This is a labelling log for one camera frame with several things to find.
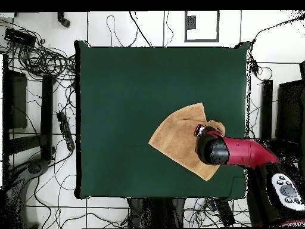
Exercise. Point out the grey rectangular frame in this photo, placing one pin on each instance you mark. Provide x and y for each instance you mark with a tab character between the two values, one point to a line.
185	35

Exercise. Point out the black angled object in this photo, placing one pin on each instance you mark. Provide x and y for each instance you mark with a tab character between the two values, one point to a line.
63	21

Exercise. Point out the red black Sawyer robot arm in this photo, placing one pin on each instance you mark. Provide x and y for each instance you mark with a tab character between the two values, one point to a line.
247	152

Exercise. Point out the wide black power strip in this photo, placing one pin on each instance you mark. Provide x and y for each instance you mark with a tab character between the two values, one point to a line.
225	212

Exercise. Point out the tan terry towel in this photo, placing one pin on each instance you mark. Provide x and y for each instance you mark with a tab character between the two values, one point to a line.
178	138

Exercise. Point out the black stand bar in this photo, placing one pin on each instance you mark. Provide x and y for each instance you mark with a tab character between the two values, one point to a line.
46	114
266	107

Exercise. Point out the dark grey square plate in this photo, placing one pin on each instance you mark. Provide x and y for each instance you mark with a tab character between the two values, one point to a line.
190	22

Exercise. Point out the dark green table cloth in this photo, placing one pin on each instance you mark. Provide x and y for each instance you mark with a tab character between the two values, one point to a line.
119	95

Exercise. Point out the grey chair base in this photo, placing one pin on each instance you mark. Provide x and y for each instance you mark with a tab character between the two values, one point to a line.
35	167

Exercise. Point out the black cabinet panel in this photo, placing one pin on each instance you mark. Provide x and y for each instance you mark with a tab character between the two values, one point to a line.
19	100
290	109

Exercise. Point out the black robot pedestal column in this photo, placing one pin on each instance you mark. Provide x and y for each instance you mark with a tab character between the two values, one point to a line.
157	212

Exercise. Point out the black rectangular box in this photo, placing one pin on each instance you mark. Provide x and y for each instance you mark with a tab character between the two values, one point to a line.
20	37

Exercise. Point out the black plug adapter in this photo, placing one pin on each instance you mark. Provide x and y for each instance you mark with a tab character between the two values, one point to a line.
254	66

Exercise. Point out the long black power strip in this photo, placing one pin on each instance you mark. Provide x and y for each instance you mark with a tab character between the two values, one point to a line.
65	131

